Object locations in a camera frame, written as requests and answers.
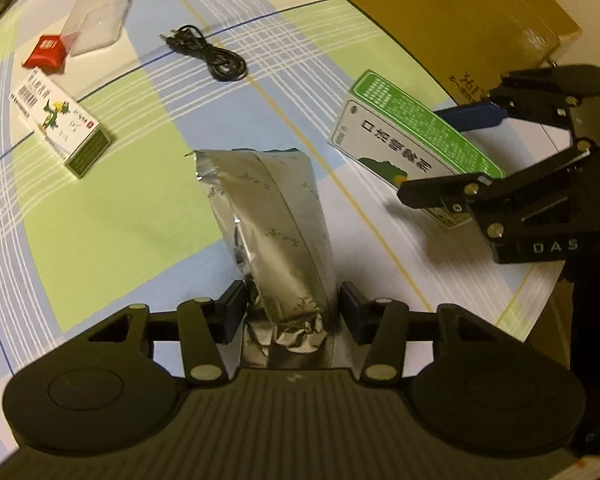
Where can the red candy packet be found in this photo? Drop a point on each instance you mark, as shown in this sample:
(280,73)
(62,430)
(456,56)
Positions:
(45,52)

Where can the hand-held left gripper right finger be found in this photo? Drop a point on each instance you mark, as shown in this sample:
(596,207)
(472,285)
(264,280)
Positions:
(352,310)

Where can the green and white carton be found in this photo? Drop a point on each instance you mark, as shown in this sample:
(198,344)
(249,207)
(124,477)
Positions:
(405,135)

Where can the white box with dragon print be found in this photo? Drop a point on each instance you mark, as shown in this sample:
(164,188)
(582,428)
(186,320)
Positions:
(55,115)

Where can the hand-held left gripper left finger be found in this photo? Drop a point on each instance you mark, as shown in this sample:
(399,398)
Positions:
(232,310)

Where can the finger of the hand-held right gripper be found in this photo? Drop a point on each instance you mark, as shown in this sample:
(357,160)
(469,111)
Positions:
(472,115)
(440,191)

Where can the clear plastic container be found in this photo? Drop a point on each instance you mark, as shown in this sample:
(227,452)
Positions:
(97,20)

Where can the large cardboard box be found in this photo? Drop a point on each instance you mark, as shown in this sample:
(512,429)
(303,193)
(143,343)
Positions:
(430,5)

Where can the silver foil bag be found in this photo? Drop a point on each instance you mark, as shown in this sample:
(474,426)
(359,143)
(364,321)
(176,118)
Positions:
(275,220)

